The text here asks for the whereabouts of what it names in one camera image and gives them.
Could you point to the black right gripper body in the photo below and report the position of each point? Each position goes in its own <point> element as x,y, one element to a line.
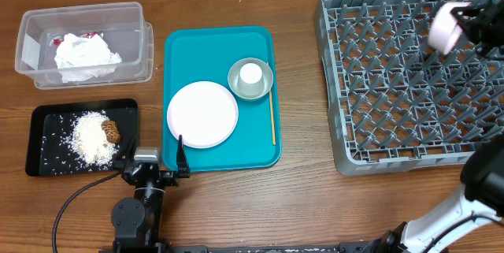
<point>491,30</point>

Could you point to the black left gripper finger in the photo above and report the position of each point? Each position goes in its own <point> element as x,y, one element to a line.
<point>127,153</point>
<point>181,159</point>

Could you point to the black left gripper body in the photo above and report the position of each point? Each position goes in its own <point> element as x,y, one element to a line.
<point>168,179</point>

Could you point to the large pink plate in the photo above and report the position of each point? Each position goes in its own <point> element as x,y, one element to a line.
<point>203,114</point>

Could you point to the wooden chopstick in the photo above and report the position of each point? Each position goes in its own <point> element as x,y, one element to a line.
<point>272,111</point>

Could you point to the white napkin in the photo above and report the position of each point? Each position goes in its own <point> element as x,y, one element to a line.
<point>85,58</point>

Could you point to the white paper cup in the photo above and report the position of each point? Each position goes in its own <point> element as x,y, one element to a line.
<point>250,82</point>

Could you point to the grey bowl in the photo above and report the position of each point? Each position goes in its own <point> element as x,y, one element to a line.
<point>233,76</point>

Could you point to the red foil wrapper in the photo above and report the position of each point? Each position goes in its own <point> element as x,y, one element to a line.
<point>56,41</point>

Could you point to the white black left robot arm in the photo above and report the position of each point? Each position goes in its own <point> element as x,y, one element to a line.
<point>137,219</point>

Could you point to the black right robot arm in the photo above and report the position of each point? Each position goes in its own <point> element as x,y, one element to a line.
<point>479,199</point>

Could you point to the grey dishwasher rack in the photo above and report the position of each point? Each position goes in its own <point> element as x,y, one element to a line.
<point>394,103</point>

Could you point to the rice food scraps pile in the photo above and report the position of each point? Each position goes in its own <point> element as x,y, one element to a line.
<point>74,143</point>

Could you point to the black plastic tray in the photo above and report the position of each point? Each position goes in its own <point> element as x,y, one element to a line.
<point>123,111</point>

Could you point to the clear plastic bin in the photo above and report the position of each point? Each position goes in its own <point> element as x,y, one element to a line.
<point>124,30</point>

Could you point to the teal serving tray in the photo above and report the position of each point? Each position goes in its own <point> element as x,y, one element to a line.
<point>207,54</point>

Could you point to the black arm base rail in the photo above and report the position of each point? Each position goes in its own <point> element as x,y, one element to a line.
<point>344,247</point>

